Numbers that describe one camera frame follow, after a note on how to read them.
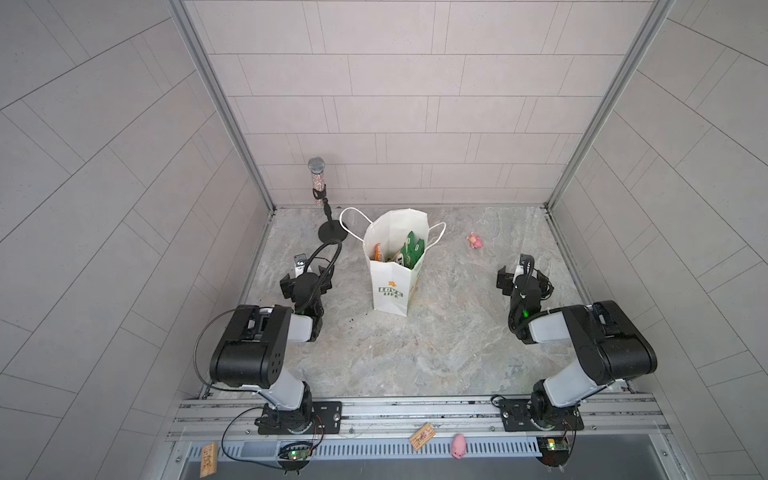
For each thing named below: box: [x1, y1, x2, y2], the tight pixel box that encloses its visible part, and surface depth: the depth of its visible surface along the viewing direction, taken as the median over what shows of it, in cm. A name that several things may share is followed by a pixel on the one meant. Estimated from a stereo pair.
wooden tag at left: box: [200, 443, 218, 479], surface depth 66 cm
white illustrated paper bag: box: [363, 208, 430, 317], surface depth 84 cm
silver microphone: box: [308, 156, 326, 191], surface depth 88 cm
